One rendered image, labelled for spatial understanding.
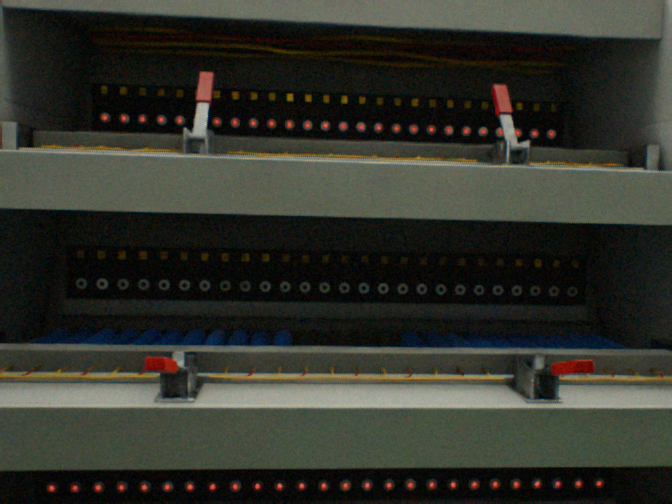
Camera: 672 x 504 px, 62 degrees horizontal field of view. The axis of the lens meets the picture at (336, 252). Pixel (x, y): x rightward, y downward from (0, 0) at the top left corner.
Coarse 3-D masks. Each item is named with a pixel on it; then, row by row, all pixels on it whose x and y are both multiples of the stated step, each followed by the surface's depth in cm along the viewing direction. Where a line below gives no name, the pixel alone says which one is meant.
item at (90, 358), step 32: (0, 352) 42; (32, 352) 43; (64, 352) 43; (96, 352) 43; (128, 352) 43; (160, 352) 43; (224, 352) 44; (256, 352) 44; (288, 352) 44; (320, 352) 44; (352, 352) 44; (384, 352) 45; (416, 352) 45; (448, 352) 45; (480, 352) 45; (512, 352) 46; (544, 352) 46; (576, 352) 46; (608, 352) 46; (640, 352) 47
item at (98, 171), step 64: (0, 128) 48; (128, 128) 62; (192, 128) 63; (256, 128) 63; (320, 128) 64; (384, 128) 64; (448, 128) 65; (512, 128) 49; (640, 128) 56; (0, 192) 43; (64, 192) 43; (128, 192) 44; (192, 192) 44; (256, 192) 44; (320, 192) 45; (384, 192) 45; (448, 192) 45; (512, 192) 46; (576, 192) 46; (640, 192) 47
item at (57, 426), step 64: (0, 320) 49; (576, 320) 59; (640, 320) 55; (0, 384) 42; (64, 384) 42; (128, 384) 42; (256, 384) 43; (320, 384) 44; (384, 384) 44; (448, 384) 44; (0, 448) 37; (64, 448) 38; (128, 448) 38; (192, 448) 38; (256, 448) 39; (320, 448) 39; (384, 448) 39; (448, 448) 40; (512, 448) 40; (576, 448) 40; (640, 448) 41
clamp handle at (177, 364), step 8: (152, 360) 33; (160, 360) 33; (168, 360) 34; (176, 360) 40; (184, 360) 40; (152, 368) 33; (160, 368) 33; (168, 368) 34; (176, 368) 36; (184, 368) 40
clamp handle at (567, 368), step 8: (536, 360) 42; (544, 360) 42; (576, 360) 35; (584, 360) 35; (592, 360) 35; (536, 368) 42; (544, 368) 40; (552, 368) 38; (560, 368) 37; (568, 368) 36; (576, 368) 35; (584, 368) 35; (592, 368) 35
